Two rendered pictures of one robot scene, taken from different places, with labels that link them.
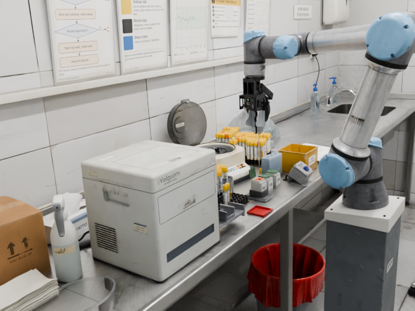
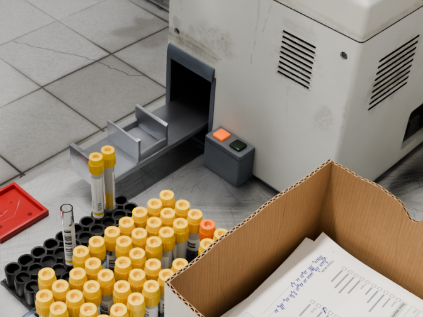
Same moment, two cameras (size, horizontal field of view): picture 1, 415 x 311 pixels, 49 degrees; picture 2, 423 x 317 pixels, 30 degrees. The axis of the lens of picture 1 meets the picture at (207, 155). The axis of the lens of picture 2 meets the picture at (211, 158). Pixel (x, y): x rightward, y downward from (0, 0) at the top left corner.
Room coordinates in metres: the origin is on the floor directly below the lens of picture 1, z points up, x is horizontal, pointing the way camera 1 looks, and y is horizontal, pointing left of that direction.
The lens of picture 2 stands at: (2.12, 0.11, 1.54)
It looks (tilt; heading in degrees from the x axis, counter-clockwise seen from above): 41 degrees down; 185
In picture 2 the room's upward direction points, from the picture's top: 4 degrees clockwise
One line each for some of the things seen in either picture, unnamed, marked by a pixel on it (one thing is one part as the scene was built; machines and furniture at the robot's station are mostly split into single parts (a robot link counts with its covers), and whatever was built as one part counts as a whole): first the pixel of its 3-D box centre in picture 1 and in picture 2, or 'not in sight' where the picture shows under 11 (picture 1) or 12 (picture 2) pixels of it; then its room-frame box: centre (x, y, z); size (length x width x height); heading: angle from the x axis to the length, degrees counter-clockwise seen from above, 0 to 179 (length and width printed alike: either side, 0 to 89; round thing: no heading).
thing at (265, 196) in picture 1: (259, 193); not in sight; (1.62, -0.19, 0.89); 0.09 x 0.05 x 0.04; 52
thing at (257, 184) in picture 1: (259, 186); not in sight; (1.62, -0.19, 0.92); 0.05 x 0.04 x 0.06; 52
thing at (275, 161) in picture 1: (272, 166); not in sight; (1.85, -0.27, 0.92); 0.10 x 0.07 x 0.10; 139
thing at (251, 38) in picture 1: (255, 47); not in sight; (1.60, -0.18, 1.44); 0.09 x 0.08 x 0.11; 45
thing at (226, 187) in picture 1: (226, 192); (87, 228); (1.55, -0.06, 0.93); 0.17 x 0.09 x 0.11; 144
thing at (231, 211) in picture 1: (220, 217); (150, 130); (1.36, -0.03, 0.92); 0.21 x 0.07 x 0.05; 144
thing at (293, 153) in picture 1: (297, 158); not in sight; (1.94, -0.41, 0.93); 0.13 x 0.13 x 0.10; 53
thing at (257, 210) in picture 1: (259, 211); (7, 211); (1.49, -0.18, 0.88); 0.07 x 0.07 x 0.01; 54
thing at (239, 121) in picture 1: (241, 126); not in sight; (2.45, -0.20, 0.97); 0.26 x 0.17 x 0.19; 158
